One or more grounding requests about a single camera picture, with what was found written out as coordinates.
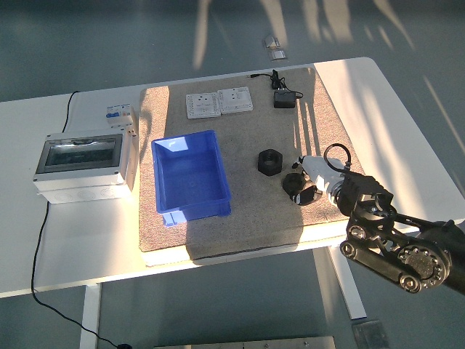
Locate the blue plastic box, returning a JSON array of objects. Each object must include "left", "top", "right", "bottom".
[{"left": 150, "top": 129, "right": 233, "bottom": 228}]

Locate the black hex nut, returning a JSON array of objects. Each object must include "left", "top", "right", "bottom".
[
  {"left": 256, "top": 148, "right": 285, "bottom": 178},
  {"left": 282, "top": 172, "right": 310, "bottom": 196}
]

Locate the grey-brown mat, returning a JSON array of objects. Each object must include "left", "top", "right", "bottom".
[{"left": 139, "top": 66, "right": 365, "bottom": 261}]

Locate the white table leg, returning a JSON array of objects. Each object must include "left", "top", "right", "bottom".
[
  {"left": 312, "top": 245, "right": 368, "bottom": 321},
  {"left": 78, "top": 284, "right": 103, "bottom": 349}
]

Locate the black adapter cord with plug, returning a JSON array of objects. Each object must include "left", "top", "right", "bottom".
[{"left": 248, "top": 68, "right": 304, "bottom": 101}]

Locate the long black power cable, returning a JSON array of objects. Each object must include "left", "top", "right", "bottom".
[{"left": 31, "top": 89, "right": 132, "bottom": 349}]

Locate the white circuit breaker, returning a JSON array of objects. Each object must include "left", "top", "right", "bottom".
[{"left": 104, "top": 103, "right": 140, "bottom": 138}]

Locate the white wall socket panel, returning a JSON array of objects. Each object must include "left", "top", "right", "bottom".
[
  {"left": 217, "top": 86, "right": 254, "bottom": 116},
  {"left": 185, "top": 92, "right": 222, "bottom": 121}
]

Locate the white electrical distribution box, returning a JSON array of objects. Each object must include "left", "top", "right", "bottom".
[{"left": 32, "top": 129, "right": 141, "bottom": 205}]

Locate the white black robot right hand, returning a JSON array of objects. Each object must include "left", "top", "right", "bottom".
[{"left": 290, "top": 154, "right": 345, "bottom": 208}]

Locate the grey metal floor plate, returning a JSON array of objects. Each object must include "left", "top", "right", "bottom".
[{"left": 351, "top": 319, "right": 392, "bottom": 349}]

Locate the black power adapter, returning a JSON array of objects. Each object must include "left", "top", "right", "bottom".
[{"left": 272, "top": 89, "right": 297, "bottom": 110}]

